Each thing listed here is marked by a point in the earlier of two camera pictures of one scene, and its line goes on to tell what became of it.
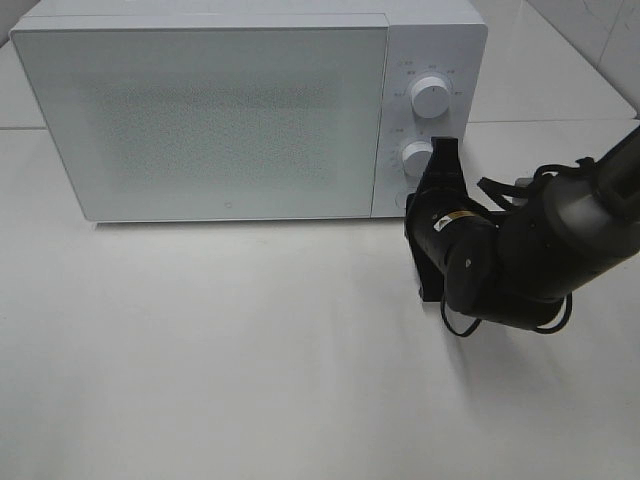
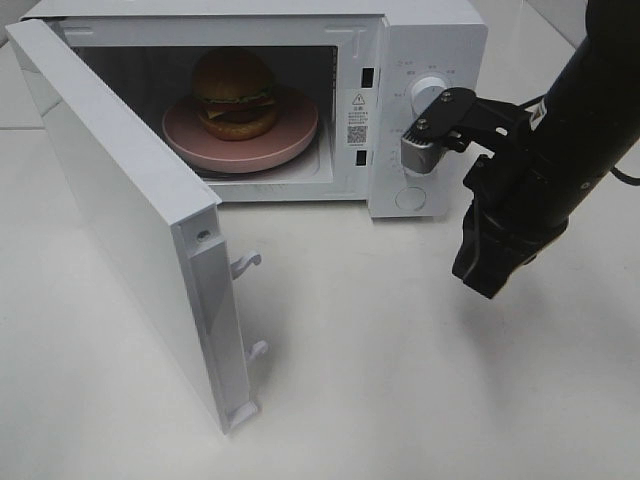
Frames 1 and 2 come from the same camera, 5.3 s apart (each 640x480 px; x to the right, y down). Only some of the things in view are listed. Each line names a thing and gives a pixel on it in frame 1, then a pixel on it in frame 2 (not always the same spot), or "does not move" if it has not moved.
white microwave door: (261, 118) -> (173, 221)
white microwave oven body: (254, 110) does not move
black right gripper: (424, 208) -> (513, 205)
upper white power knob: (429, 97) does not move
